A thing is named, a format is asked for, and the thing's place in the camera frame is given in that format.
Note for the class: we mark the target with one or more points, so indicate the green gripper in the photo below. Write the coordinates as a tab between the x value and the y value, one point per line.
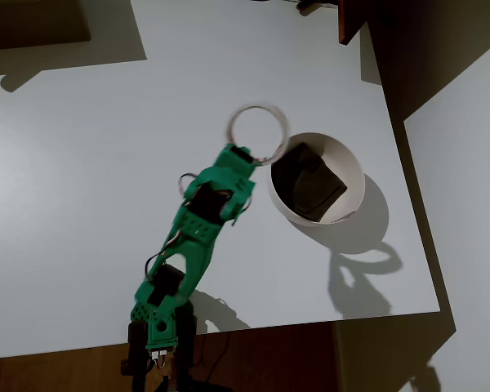
240	155

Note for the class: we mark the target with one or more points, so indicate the beige masking tape roll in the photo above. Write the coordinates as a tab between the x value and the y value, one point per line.
285	126

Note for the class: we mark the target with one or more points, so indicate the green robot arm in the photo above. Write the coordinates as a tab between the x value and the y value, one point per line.
196	253

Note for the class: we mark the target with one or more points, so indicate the dark cloth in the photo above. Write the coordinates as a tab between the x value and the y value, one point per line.
306	183

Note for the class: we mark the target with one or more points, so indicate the beige round bowl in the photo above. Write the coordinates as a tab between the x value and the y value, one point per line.
351	163

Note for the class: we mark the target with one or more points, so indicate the brown wooden board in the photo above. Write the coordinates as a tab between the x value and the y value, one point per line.
347	20

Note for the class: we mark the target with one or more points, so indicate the white side furniture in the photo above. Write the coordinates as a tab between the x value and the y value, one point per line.
465	204

